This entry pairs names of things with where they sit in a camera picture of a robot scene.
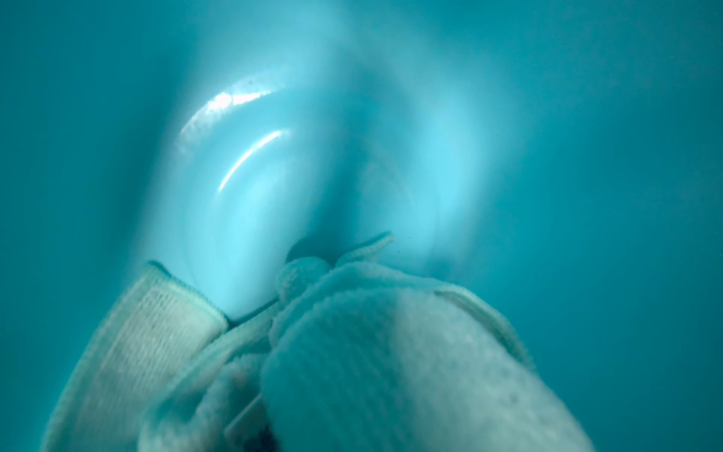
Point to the teal bucket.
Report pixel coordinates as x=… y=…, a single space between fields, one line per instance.
x=562 y=160

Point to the mint green microfiber cloth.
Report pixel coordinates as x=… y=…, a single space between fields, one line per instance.
x=350 y=356

